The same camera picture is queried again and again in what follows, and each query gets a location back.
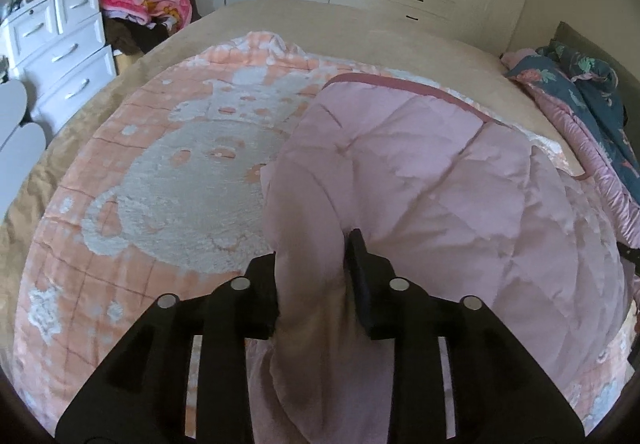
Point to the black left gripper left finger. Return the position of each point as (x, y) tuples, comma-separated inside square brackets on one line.
[(179, 374)]

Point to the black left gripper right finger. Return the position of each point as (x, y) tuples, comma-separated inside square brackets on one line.
[(459, 375)]

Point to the pink quilted coat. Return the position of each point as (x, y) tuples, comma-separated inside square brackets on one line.
[(460, 204)]

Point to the pink and yellow clothes pile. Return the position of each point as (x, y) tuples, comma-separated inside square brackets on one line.
[(174, 15)]

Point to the teal and pink duvet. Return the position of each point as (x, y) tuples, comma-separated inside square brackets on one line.
[(579, 95)]

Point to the grey upholstered headboard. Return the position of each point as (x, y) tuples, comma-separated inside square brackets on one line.
[(629, 84)]

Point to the orange bear pattern blanket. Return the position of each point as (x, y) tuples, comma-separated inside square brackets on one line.
[(167, 197)]

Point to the white oval boards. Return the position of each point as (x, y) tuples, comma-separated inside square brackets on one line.
[(22, 142)]

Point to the tan bed sheet mattress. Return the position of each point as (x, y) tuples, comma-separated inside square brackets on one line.
[(331, 30)]

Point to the white drawer chest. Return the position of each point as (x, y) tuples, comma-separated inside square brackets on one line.
[(58, 50)]

